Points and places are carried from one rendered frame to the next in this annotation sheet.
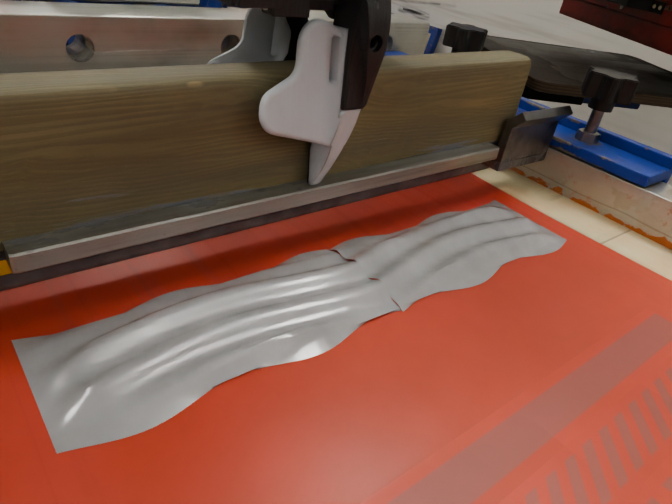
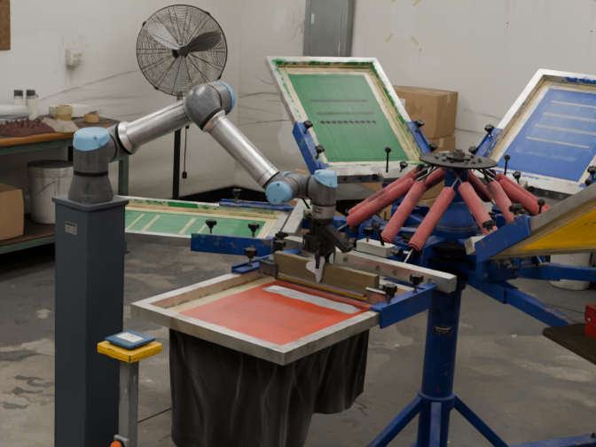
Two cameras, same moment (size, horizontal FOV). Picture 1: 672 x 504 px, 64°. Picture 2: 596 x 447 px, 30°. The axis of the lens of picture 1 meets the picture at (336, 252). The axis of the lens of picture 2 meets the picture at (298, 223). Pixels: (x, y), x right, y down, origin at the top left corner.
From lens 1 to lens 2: 352 cm
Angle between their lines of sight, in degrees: 74
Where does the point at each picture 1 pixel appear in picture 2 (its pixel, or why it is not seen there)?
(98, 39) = (348, 259)
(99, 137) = (291, 262)
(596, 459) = (284, 309)
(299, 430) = (274, 296)
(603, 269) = (341, 316)
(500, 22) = not seen: outside the picture
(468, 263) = (324, 303)
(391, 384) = (286, 301)
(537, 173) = not seen: hidden behind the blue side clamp
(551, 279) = (330, 311)
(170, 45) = (363, 263)
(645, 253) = not seen: hidden behind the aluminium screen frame
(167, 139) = (298, 265)
